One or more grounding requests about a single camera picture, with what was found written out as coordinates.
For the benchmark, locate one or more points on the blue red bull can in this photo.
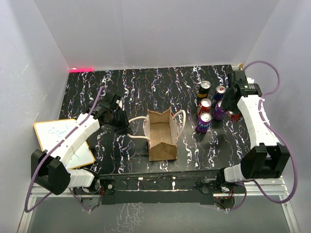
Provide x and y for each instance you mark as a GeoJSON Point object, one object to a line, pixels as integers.
{"type": "Point", "coordinates": [219, 93]}

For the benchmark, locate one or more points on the black yellow tall can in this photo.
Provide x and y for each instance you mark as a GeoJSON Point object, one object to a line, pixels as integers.
{"type": "Point", "coordinates": [204, 88]}

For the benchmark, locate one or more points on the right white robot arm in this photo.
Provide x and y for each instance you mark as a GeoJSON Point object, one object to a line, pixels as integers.
{"type": "Point", "coordinates": [267, 157]}

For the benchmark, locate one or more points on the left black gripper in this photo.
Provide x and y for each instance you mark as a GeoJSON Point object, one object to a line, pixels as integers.
{"type": "Point", "coordinates": [124, 128]}

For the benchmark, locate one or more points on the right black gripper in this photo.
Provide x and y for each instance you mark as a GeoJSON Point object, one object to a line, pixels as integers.
{"type": "Point", "coordinates": [226, 104]}

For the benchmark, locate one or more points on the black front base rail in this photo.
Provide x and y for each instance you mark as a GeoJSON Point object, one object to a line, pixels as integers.
{"type": "Point", "coordinates": [197, 186]}

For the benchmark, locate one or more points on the red coke can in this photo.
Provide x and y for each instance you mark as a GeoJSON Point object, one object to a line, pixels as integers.
{"type": "Point", "coordinates": [204, 106]}

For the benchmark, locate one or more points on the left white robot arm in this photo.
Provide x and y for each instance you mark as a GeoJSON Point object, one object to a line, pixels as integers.
{"type": "Point", "coordinates": [48, 167]}

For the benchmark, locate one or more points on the purple fanta can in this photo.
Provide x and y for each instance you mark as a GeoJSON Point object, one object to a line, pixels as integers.
{"type": "Point", "coordinates": [219, 113]}
{"type": "Point", "coordinates": [204, 122]}

